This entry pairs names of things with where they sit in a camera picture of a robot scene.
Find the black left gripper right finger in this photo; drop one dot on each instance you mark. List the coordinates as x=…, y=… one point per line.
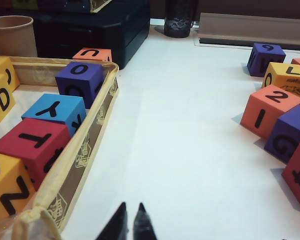
x=142, y=225

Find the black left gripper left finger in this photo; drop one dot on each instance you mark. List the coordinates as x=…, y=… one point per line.
x=117, y=225

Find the red block numeral 4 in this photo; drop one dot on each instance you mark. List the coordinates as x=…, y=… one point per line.
x=290, y=190

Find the orange block 2 and I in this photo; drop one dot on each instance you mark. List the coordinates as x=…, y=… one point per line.
x=250, y=117

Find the purple block G and 8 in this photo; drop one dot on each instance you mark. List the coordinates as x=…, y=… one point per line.
x=290, y=117

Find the red block letter T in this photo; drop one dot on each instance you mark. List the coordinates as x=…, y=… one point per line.
x=32, y=155

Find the blue block letter Y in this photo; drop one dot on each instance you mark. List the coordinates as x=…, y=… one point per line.
x=55, y=100

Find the purple block letter O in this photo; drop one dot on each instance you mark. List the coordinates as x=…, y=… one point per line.
x=77, y=82

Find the orange block letter U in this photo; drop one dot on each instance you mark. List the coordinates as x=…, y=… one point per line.
x=92, y=53

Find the yellow block letter J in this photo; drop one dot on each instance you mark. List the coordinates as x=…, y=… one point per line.
x=0, y=65

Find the yellow-trim fabric storage box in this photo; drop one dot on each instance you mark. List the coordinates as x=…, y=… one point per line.
x=95, y=125

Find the yellow block 6 and Z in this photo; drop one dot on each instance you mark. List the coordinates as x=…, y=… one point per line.
x=22, y=175

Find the navy hard case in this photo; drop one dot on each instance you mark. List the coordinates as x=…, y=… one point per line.
x=90, y=32

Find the black mug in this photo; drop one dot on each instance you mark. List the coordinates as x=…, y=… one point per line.
x=178, y=22

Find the yellow block L and picture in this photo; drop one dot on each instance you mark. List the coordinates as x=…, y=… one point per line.
x=277, y=68

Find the purple block 9 and N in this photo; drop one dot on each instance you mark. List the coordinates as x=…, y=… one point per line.
x=263, y=50

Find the tan paper cup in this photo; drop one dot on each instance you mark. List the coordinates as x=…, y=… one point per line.
x=12, y=37

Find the yellow patterned box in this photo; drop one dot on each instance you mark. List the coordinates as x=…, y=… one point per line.
x=100, y=6

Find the brown desk divider panel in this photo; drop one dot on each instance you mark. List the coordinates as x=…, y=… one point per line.
x=240, y=6

